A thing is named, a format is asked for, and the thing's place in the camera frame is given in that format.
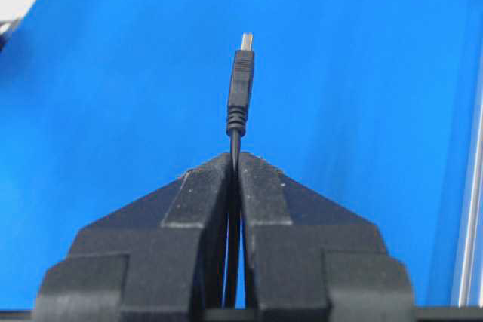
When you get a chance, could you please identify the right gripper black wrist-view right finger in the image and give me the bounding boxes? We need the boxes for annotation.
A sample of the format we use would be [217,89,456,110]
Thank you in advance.
[238,153,415,321]

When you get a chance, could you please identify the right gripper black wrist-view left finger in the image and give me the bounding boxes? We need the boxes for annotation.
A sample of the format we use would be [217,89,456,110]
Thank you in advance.
[33,153,232,321]

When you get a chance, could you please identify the black usb cable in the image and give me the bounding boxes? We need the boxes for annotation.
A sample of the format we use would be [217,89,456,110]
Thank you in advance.
[222,31,257,310]

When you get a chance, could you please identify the blue table mat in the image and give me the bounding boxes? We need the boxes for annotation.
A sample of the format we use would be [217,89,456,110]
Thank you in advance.
[1,0,482,309]

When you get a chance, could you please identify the silver aluminium extrusion frame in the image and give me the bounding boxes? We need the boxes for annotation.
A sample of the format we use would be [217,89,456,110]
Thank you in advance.
[451,71,482,307]

